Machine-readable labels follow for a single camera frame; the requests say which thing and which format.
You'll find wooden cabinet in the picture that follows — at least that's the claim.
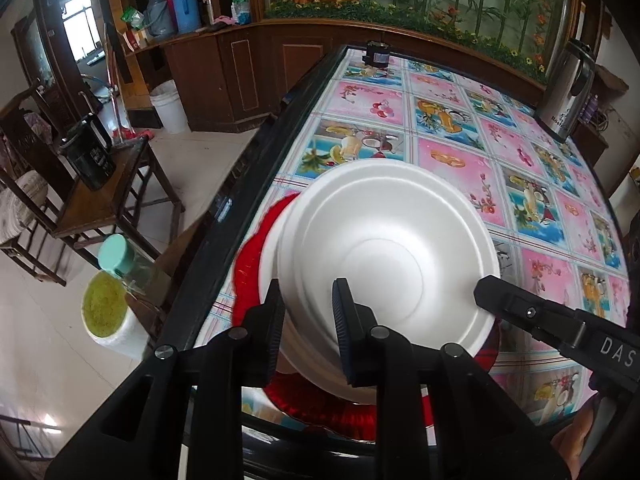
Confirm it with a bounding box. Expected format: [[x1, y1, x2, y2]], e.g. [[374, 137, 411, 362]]
[[122, 20, 551, 133]]

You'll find white plastic bucket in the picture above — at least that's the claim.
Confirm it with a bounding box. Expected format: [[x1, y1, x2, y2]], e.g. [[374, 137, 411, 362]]
[[150, 80, 190, 135]]

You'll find printed fruit tablecloth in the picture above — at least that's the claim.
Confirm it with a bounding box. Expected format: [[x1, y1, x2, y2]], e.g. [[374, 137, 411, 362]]
[[195, 52, 631, 426]]

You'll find small black device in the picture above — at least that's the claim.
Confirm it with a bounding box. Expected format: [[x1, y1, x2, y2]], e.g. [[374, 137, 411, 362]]
[[362, 40, 391, 68]]

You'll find white foam tub green top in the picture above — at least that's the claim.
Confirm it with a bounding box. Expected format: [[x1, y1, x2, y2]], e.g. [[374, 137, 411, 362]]
[[81, 271, 148, 361]]

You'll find dark brown stool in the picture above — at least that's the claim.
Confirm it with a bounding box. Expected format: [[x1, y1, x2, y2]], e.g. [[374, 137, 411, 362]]
[[125, 210, 236, 341]]

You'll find red handled mop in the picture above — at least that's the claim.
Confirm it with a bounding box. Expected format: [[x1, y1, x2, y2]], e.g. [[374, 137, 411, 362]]
[[105, 25, 151, 143]]

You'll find grey-blue thermos flask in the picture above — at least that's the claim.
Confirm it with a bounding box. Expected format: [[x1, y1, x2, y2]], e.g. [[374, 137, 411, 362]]
[[145, 0, 177, 41]]

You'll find stainless steel thermos jug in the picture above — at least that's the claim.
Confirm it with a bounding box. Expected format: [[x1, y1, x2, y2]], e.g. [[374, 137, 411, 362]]
[[535, 39, 596, 143]]

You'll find small white foam bowl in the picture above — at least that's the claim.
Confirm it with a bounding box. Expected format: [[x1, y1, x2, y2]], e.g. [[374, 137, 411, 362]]
[[277, 159, 501, 406]]

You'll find teal lid glass bottle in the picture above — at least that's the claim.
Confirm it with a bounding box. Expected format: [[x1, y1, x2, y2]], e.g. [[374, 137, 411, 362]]
[[97, 234, 156, 296]]

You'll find black framed table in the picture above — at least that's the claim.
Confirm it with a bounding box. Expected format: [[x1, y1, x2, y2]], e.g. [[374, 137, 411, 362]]
[[150, 42, 636, 480]]

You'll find person's right forearm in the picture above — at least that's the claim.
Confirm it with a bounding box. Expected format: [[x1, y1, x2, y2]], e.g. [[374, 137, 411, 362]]
[[565, 395, 603, 476]]

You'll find wooden armchair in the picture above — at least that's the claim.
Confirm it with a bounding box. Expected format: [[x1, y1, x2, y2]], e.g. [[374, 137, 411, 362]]
[[0, 85, 68, 286]]

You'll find black electric kettle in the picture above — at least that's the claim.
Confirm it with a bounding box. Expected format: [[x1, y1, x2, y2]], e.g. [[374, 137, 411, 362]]
[[59, 114, 117, 191]]

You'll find wooden side table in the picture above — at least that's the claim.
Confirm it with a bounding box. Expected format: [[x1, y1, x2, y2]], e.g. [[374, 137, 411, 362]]
[[50, 135, 186, 271]]

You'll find blue thermos flask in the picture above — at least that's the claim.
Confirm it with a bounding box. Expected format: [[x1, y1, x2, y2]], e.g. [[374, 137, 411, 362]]
[[171, 0, 202, 36]]

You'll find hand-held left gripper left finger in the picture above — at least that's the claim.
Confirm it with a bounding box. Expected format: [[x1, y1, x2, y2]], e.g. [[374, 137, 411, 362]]
[[45, 277, 286, 480]]

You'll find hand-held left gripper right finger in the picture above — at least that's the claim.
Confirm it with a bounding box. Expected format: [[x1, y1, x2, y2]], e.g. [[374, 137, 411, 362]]
[[331, 277, 568, 480]]

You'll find large red glass plate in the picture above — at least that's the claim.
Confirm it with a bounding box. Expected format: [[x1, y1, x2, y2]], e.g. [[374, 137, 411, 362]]
[[232, 192, 501, 441]]

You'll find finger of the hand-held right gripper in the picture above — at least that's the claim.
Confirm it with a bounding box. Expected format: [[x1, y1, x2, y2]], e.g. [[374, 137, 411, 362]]
[[472, 275, 640, 376]]

